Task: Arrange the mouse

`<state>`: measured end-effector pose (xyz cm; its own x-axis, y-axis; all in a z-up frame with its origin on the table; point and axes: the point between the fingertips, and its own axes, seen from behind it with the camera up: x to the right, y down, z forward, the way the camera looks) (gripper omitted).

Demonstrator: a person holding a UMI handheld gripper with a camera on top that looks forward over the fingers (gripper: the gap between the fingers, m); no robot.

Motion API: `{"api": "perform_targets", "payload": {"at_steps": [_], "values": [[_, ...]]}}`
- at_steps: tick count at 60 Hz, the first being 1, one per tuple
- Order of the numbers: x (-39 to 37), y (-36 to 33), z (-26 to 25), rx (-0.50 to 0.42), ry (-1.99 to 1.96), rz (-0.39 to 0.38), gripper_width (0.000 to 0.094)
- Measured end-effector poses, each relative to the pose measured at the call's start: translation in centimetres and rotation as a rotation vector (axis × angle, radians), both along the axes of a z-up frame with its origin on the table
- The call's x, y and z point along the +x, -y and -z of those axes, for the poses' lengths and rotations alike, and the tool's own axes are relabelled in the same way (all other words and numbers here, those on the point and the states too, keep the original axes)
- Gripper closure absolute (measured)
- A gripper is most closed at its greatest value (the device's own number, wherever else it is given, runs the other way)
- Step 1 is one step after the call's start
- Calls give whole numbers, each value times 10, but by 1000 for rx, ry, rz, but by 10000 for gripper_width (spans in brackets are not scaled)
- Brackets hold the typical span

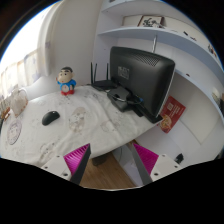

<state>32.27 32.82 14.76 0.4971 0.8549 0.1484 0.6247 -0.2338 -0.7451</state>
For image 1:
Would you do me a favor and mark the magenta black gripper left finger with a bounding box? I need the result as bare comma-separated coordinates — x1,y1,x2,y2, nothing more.
42,144,91,185

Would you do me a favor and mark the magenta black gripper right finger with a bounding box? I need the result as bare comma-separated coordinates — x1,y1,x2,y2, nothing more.
131,143,182,185

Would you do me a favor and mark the black computer mouse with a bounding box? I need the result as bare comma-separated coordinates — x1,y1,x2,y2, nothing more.
42,111,60,126

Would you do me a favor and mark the black computer monitor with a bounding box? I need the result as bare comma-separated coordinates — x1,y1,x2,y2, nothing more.
110,46,175,123

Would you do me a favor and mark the white patterned tablecloth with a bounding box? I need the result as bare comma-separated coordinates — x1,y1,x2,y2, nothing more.
0,86,154,167

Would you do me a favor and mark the red paper flyer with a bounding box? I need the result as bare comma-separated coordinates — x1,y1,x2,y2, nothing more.
159,96,186,133

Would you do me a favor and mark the black monitor stand base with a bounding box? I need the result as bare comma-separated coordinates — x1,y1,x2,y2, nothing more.
107,87,143,112

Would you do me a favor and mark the cartoon boy figurine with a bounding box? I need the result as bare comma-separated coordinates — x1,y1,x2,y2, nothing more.
56,67,76,96

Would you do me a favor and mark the black wifi router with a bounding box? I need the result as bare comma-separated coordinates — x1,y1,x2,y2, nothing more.
91,65,116,91

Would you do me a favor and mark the framed calligraphy picture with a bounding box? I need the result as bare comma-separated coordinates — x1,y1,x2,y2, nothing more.
138,15,164,28

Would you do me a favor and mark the white wall shelf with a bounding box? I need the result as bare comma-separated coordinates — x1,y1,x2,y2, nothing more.
101,27,224,83

